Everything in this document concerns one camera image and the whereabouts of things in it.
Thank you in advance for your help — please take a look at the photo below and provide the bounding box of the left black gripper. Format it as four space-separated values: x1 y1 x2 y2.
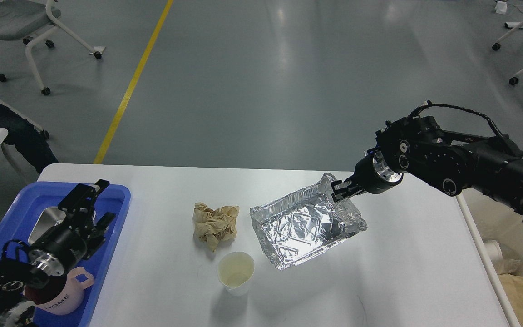
29 179 116 277

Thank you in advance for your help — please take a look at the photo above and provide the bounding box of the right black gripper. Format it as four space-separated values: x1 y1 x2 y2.
331 152 404 203

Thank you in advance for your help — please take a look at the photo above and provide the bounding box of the stainless steel rectangular dish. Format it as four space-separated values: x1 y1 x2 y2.
28 207 66 245

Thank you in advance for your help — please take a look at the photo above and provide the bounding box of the aluminium foil tray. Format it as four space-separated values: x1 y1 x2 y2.
249 173 368 271

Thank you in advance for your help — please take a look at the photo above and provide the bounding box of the pink HOME mug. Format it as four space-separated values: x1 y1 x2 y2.
24 267 95 315

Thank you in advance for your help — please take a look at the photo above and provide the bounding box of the white paper cup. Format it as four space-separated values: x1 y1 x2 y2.
217 251 255 297

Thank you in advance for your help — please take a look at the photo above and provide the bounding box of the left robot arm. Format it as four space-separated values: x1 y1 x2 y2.
0 179 116 327

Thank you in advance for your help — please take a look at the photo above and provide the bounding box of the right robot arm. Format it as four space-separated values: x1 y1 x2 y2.
331 101 523 223

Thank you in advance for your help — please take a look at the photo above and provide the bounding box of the blue plastic tray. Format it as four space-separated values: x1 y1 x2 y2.
0 182 131 327

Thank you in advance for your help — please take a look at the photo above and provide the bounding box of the person in dark trousers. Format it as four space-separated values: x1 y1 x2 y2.
0 103 58 173

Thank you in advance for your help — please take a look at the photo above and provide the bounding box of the beige plastic bin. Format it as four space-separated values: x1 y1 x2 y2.
456 189 523 327

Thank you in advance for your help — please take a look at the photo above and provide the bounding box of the clear plastic bottle in bin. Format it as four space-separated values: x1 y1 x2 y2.
483 240 523 275

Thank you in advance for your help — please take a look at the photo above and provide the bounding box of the white chair left edge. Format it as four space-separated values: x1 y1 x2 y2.
0 64 51 139

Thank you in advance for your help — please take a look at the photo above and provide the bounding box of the grey office chair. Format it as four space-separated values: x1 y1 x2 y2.
0 0 105 96

